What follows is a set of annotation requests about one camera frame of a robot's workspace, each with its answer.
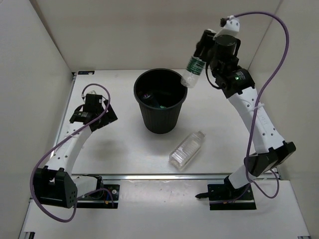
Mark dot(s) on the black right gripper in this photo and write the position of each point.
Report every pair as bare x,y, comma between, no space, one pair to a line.
204,47

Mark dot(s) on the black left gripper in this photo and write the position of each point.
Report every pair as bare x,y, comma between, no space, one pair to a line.
109,117

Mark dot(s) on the clear bottle dark green label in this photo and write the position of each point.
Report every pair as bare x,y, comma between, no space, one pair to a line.
192,72

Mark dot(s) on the clear bottle blue label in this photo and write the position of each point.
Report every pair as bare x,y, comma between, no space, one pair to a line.
148,96

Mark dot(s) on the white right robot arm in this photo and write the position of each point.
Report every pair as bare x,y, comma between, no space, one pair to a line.
266,147

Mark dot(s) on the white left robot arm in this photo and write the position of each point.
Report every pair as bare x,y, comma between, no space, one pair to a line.
52,183

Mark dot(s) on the black ribbed plastic bin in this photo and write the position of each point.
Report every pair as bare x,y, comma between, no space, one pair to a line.
168,92

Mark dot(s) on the left blue corner label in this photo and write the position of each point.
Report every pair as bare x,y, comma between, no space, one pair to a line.
86,73

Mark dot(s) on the clear square plastic bottle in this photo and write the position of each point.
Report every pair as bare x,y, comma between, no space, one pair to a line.
186,150

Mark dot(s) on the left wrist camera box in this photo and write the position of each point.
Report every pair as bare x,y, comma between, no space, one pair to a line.
93,103

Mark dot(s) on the aluminium table edge rail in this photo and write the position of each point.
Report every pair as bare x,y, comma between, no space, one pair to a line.
178,176

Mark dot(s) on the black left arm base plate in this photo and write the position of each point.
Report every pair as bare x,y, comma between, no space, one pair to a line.
102,200

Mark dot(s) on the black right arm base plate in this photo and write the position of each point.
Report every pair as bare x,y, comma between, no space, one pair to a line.
222,197

